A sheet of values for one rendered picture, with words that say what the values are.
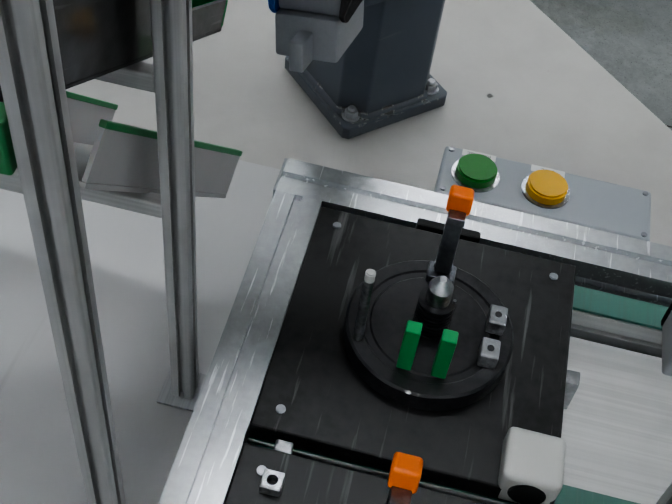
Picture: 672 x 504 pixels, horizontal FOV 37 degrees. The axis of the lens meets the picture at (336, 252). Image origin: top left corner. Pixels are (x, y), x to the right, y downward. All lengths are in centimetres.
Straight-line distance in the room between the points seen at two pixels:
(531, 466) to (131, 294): 43
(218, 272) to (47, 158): 57
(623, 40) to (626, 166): 171
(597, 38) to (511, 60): 159
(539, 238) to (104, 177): 45
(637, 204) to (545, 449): 33
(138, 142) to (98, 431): 19
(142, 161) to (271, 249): 23
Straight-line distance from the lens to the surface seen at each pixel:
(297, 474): 77
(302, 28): 67
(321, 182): 97
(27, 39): 41
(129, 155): 68
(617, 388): 93
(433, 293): 78
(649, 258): 99
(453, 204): 82
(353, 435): 79
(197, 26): 71
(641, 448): 91
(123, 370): 95
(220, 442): 79
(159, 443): 90
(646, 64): 286
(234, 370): 83
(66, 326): 57
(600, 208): 101
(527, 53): 133
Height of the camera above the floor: 165
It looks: 50 degrees down
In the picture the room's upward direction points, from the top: 9 degrees clockwise
